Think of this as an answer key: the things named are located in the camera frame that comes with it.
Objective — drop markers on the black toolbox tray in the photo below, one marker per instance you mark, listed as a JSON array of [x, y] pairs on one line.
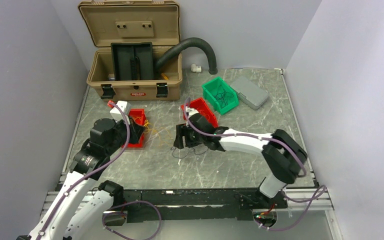
[[133, 61]]

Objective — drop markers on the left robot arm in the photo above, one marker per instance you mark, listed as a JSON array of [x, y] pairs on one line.
[[64, 220]]

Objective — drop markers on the tan plastic toolbox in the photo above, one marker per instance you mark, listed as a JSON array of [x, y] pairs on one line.
[[130, 36]]

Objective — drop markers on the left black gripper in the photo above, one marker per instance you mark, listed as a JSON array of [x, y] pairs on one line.
[[135, 132]]

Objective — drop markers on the grey plastic case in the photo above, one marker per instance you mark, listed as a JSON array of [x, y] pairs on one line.
[[249, 92]]

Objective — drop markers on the right red plastic bin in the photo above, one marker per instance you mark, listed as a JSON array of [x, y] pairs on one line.
[[205, 109]]

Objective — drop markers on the green plastic bin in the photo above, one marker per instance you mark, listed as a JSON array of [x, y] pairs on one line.
[[220, 95]]

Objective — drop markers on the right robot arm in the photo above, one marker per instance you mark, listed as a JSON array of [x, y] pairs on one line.
[[283, 155]]

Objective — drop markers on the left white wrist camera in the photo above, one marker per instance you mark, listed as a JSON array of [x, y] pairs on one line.
[[119, 109]]

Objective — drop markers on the red plastic bin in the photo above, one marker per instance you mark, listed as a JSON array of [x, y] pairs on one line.
[[205, 109], [137, 119]]

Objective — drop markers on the white pipe fitting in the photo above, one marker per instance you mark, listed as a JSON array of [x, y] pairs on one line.
[[196, 68]]

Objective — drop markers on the left red plastic bin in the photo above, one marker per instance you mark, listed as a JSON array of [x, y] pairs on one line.
[[137, 119]]

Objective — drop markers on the yellow item in toolbox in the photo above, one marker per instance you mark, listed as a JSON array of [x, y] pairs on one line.
[[164, 76]]

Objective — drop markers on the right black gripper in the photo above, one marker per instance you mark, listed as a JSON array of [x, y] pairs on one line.
[[182, 130]]

